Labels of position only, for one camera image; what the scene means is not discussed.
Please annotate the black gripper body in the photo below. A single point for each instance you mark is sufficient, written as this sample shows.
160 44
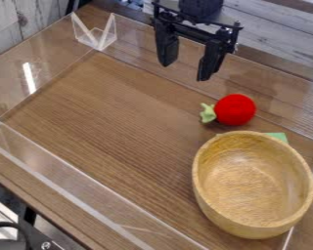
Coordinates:
199 20

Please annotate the clear acrylic corner bracket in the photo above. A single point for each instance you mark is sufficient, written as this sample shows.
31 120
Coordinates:
94 38

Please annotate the black metal bracket with bolt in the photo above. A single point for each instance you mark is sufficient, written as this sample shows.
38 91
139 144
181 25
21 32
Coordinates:
38 240

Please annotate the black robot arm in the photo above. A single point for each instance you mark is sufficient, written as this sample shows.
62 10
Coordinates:
198 21

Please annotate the wooden oval bowl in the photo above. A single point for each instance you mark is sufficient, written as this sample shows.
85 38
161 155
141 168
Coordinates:
251 184

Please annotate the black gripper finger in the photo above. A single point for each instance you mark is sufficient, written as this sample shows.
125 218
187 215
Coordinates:
211 60
167 43

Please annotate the green rectangular block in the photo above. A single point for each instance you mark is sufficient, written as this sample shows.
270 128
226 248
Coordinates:
279 136

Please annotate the red knitted strawberry toy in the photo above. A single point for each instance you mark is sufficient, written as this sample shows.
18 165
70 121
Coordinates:
232 110

